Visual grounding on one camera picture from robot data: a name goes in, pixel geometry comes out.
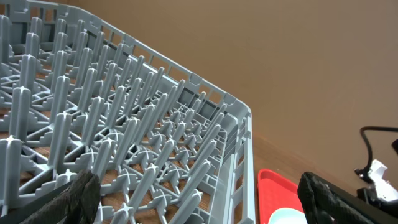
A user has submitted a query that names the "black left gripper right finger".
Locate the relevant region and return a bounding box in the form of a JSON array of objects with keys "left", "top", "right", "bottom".
[{"left": 297, "top": 172, "right": 397, "bottom": 224}]

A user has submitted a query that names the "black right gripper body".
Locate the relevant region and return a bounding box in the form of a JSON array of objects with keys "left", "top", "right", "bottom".
[{"left": 356, "top": 139, "right": 398, "bottom": 218}]

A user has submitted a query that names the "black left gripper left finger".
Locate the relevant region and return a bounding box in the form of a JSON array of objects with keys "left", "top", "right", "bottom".
[{"left": 1, "top": 170, "right": 101, "bottom": 224}]

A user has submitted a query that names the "light blue plate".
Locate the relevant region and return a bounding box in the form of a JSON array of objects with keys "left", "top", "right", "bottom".
[{"left": 268, "top": 208, "right": 307, "bottom": 224}]

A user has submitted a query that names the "red plastic tray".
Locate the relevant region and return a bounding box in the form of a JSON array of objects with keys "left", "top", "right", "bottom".
[{"left": 257, "top": 169, "right": 303, "bottom": 224}]

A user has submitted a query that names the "grey dishwasher rack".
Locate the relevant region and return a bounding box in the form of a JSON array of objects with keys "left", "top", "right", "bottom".
[{"left": 1, "top": 1, "right": 256, "bottom": 223}]

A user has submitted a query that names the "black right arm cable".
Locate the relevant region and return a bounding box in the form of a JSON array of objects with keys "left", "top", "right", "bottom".
[{"left": 354, "top": 126, "right": 398, "bottom": 183}]

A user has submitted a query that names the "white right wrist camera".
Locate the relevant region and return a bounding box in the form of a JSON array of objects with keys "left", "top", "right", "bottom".
[{"left": 368, "top": 159, "right": 397, "bottom": 202}]

